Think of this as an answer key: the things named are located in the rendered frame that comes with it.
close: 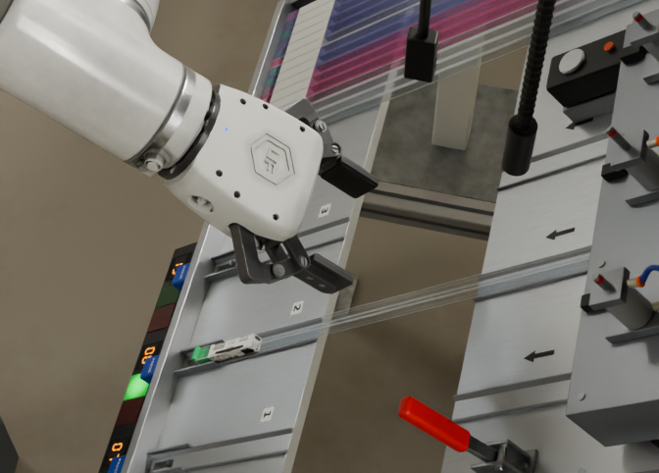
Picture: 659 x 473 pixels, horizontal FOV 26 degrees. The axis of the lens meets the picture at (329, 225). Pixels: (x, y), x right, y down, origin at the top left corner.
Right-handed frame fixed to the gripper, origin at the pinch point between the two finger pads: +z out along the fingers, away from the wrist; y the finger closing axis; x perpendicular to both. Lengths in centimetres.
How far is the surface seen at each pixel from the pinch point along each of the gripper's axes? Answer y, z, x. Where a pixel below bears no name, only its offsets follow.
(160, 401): -4.8, 4.0, 33.5
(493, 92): 96, 65, 78
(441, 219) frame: 49, 45, 55
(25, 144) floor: 68, 5, 124
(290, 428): -10.0, 8.1, 14.9
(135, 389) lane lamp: -0.8, 4.6, 41.9
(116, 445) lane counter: -7.1, 4.6, 42.0
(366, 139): 21.6, 8.3, 15.7
